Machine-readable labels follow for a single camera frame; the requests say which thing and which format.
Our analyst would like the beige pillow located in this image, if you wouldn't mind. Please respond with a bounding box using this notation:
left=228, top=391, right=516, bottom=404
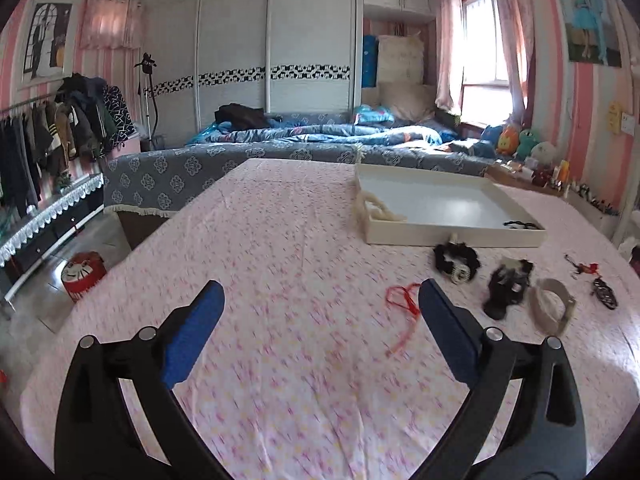
left=378, top=81, right=436, bottom=122

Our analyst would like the pink floral tablecloth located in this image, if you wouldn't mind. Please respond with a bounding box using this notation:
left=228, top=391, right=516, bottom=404
left=21, top=158, right=639, bottom=479

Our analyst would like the red string cord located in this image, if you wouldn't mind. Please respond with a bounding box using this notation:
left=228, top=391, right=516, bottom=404
left=383, top=282, right=424, bottom=357

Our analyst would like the white box of cosmetics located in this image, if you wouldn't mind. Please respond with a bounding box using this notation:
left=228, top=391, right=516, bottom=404
left=566, top=188, right=620, bottom=240

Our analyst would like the pink window curtain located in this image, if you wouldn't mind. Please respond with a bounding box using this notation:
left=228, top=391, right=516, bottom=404
left=435, top=0, right=464, bottom=116

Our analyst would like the cardboard box of items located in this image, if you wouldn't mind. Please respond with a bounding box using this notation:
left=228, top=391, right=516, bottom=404
left=484, top=164, right=564, bottom=197

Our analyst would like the garment steamer stand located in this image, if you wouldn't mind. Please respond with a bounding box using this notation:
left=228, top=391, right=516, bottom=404
left=136, top=52, right=164, bottom=151

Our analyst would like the white sliding wardrobe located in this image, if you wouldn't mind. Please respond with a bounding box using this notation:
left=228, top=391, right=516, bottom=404
left=193, top=0, right=358, bottom=127

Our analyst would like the black white scrunchie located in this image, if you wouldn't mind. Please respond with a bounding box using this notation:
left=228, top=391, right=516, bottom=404
left=433, top=234, right=480, bottom=285

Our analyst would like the black clothing pile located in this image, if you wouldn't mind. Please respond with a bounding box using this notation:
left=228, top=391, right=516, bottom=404
left=215, top=103, right=272, bottom=131

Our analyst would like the yellow wall sign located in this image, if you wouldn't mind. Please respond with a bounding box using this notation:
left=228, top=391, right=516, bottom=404
left=606, top=101, right=623, bottom=134

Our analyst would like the black white framed picture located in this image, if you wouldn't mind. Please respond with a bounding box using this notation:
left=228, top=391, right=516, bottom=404
left=16, top=0, right=85, bottom=89

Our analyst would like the bed with blue bedding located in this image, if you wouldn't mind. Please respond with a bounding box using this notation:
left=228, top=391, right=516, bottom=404
left=103, top=113, right=497, bottom=218

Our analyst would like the green plush toy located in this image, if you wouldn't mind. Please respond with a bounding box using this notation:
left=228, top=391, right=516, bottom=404
left=515, top=129, right=540, bottom=162

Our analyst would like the cream frilly scrunchie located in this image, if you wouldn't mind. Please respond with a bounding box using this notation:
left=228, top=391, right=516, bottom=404
left=352, top=190, right=407, bottom=230

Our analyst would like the white plush toy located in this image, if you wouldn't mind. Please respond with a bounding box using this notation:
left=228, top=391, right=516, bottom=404
left=530, top=141, right=556, bottom=166

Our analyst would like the orange plush toy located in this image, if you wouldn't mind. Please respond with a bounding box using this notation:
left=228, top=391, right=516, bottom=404
left=496, top=125, right=520, bottom=156

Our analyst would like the beige wide bracelet band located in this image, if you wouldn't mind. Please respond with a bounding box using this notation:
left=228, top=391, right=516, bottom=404
left=529, top=278, right=577, bottom=338

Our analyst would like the wedding photo poster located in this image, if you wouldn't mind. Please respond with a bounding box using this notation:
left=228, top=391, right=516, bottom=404
left=560, top=0, right=622, bottom=67

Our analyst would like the clothes rack with clothes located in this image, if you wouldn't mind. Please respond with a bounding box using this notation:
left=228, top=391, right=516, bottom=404
left=1, top=73, right=137, bottom=218

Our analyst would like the white shallow tray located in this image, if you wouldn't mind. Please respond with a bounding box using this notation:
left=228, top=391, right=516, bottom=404
left=355, top=165, right=547, bottom=248

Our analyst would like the black patterned hair clip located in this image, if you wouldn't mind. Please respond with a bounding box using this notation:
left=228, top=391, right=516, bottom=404
left=591, top=278, right=618, bottom=310

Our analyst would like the blue storage bag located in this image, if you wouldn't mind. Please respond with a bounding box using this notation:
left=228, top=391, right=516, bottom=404
left=361, top=35, right=378, bottom=88

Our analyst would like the red round stool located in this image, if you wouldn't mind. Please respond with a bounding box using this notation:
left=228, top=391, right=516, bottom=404
left=61, top=252, right=107, bottom=302

